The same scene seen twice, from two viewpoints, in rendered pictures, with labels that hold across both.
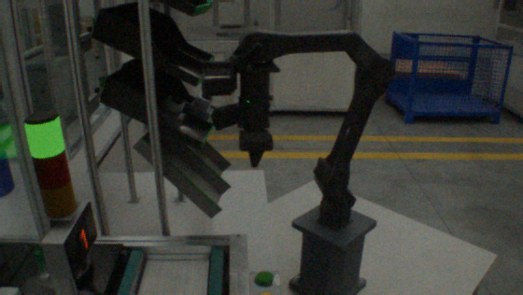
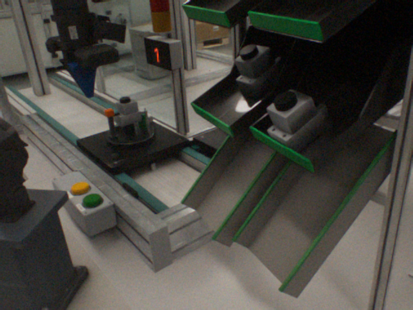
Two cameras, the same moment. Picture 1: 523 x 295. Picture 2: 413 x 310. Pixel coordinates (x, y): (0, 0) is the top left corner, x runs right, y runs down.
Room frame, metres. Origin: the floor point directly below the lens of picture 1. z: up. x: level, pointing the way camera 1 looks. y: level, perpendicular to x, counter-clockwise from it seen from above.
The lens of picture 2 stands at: (1.48, -0.21, 1.44)
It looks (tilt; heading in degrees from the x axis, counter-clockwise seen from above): 27 degrees down; 146
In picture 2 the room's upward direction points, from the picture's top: 4 degrees counter-clockwise
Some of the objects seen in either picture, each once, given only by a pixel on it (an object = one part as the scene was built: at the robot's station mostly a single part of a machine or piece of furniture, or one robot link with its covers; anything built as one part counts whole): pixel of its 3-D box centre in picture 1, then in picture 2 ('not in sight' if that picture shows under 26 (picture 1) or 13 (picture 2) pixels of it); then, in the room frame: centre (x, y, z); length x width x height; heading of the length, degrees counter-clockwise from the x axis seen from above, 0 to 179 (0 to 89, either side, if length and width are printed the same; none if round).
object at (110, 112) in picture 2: not in sight; (113, 122); (0.48, 0.14, 1.04); 0.04 x 0.02 x 0.08; 93
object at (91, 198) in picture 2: (264, 279); (92, 201); (0.71, -0.02, 0.96); 0.04 x 0.04 x 0.02
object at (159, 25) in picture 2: (58, 196); (161, 20); (0.52, 0.31, 1.28); 0.05 x 0.05 x 0.05
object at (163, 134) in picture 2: not in sight; (131, 142); (0.48, 0.19, 0.96); 0.24 x 0.24 x 0.02; 3
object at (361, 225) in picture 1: (331, 255); (24, 255); (0.80, -0.18, 0.96); 0.15 x 0.15 x 0.20; 44
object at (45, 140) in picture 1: (44, 135); not in sight; (0.52, 0.31, 1.38); 0.05 x 0.05 x 0.05
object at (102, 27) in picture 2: (228, 114); (104, 27); (0.77, 0.06, 1.33); 0.07 x 0.07 x 0.06; 0
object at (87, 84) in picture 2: not in sight; (90, 80); (0.79, 0.01, 1.25); 0.06 x 0.04 x 0.07; 93
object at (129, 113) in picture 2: not in sight; (130, 109); (0.48, 0.20, 1.06); 0.08 x 0.04 x 0.07; 93
